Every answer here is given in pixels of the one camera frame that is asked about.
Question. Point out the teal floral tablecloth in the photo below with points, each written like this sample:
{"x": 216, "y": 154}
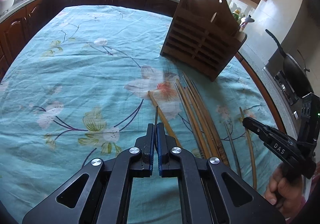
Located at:
{"x": 79, "y": 90}

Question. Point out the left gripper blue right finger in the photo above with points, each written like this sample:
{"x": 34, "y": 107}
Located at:
{"x": 210, "y": 192}

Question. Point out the green yellow bottle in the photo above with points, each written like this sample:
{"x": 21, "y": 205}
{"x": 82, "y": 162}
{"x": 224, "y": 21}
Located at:
{"x": 237, "y": 15}

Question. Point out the gas stove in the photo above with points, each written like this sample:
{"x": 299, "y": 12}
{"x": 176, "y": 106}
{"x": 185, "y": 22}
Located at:
{"x": 292, "y": 102}

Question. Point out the dark metal fork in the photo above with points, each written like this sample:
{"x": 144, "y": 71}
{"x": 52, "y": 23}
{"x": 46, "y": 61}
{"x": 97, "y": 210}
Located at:
{"x": 156, "y": 115}

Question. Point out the short bamboo chopstick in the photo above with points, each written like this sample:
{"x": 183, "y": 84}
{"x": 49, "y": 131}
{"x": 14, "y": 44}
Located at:
{"x": 163, "y": 119}

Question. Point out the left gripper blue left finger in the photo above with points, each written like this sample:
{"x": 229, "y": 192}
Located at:
{"x": 100, "y": 191}

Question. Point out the metal spoon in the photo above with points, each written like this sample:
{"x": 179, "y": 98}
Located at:
{"x": 238, "y": 170}

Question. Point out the brown wooden utensil holder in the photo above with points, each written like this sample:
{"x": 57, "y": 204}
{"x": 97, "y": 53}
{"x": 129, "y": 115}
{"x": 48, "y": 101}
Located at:
{"x": 204, "y": 35}

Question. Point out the black wok with handle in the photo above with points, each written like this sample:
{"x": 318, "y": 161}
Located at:
{"x": 295, "y": 75}

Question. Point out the person's right hand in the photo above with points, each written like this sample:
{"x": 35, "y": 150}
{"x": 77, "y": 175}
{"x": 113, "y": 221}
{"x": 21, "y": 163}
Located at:
{"x": 291, "y": 192}

